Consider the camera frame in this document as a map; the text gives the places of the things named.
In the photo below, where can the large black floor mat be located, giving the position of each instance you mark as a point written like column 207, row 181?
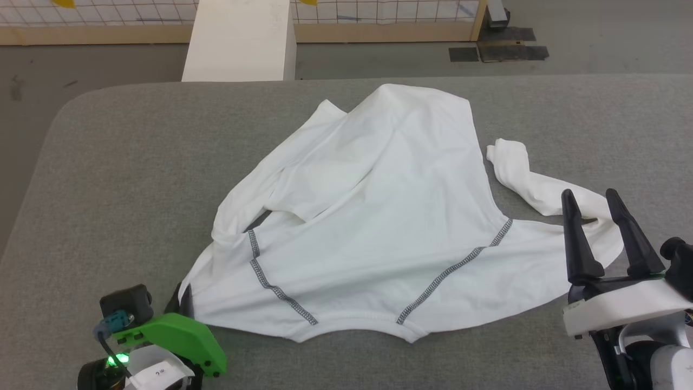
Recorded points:
column 511, row 49

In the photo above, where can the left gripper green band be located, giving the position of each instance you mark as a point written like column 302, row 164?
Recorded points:
column 178, row 338

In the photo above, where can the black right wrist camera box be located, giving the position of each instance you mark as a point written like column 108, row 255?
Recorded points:
column 682, row 265

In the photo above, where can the white rectangular box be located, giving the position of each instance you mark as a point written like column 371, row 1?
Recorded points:
column 238, row 43

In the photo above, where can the metal screen foot with caster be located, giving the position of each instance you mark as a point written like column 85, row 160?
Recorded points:
column 497, row 13

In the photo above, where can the white long-sleeve shirt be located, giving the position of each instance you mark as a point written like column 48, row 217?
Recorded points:
column 379, row 227

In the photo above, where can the small black floor patch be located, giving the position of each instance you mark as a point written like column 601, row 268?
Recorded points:
column 463, row 54

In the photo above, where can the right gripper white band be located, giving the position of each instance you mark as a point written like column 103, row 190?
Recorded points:
column 622, row 309

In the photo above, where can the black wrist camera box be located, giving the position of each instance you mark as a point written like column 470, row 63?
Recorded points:
column 682, row 265
column 127, row 302

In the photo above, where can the lemon print grid screen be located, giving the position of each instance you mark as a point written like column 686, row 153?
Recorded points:
column 108, row 30

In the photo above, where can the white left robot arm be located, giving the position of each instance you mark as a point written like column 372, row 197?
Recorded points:
column 154, row 357

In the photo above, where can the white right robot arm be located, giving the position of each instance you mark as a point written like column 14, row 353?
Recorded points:
column 666, row 368

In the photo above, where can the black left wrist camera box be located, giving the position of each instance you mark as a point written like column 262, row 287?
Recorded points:
column 127, row 302

